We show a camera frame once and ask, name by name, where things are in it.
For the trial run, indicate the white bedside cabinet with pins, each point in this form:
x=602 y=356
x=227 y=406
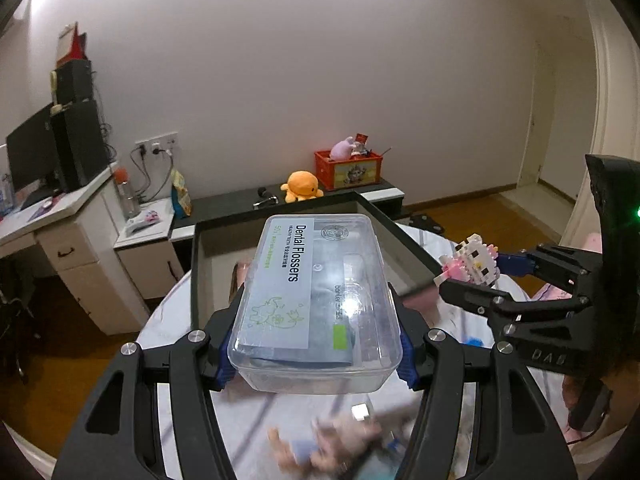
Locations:
x=145 y=260

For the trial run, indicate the yellow snack bag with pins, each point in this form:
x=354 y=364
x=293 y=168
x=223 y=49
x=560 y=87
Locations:
x=181 y=200

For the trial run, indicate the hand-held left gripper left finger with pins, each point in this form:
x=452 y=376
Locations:
x=225 y=366

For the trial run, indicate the clear plastic floss box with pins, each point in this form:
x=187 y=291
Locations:
x=320 y=300

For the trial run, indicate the pink white block toy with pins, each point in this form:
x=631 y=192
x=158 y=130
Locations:
x=475 y=260

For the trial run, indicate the orange octopus plush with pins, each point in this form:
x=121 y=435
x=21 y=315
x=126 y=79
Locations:
x=301 y=184

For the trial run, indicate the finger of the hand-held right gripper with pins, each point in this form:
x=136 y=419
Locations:
x=515 y=263
x=475 y=295

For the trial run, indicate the white door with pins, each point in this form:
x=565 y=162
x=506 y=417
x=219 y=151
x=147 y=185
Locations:
x=537 y=120

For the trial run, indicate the white wall socket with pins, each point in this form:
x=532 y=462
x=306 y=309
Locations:
x=160 y=144

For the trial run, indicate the black office chair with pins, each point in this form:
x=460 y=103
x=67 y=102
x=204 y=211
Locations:
x=15 y=330

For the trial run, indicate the white pink printed pouch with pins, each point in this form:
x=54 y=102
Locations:
x=142 y=220

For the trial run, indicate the black computer monitor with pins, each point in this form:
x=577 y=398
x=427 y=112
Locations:
x=30 y=155

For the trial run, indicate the dark low cabinet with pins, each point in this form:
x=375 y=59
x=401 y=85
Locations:
x=225 y=207

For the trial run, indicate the purple plush toy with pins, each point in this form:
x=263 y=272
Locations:
x=342 y=147

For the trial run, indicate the white desk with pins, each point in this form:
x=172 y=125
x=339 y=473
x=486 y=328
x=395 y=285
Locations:
x=65 y=255

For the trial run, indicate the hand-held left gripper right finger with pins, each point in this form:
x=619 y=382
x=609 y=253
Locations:
x=407 y=360

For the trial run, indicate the pink storage box black rim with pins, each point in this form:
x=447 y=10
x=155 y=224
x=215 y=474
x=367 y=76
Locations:
x=400 y=240

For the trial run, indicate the small doll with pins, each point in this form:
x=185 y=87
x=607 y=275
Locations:
x=345 y=435

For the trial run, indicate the white striped quilt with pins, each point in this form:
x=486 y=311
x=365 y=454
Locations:
x=162 y=320

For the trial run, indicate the black speaker box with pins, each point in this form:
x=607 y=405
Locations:
x=75 y=82

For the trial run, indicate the black computer tower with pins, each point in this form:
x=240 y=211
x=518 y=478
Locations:
x=80 y=145

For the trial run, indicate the red plastic crate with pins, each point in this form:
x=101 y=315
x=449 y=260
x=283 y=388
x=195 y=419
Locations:
x=350 y=172

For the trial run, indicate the bottle with orange cap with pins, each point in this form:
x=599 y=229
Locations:
x=127 y=195

